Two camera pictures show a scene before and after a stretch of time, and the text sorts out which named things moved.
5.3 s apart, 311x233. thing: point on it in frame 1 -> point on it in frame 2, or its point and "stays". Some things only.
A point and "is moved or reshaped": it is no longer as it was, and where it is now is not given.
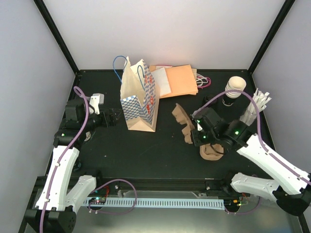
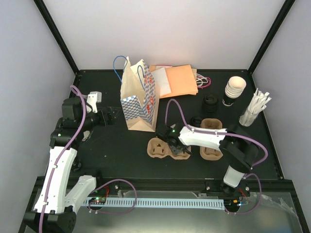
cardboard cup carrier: [182, 118] is moved or reshaped
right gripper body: [210, 138] -> [179, 148]
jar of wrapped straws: [250, 113] stays
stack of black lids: [213, 103] stays
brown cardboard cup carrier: [211, 152] stays
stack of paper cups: [235, 83] stays
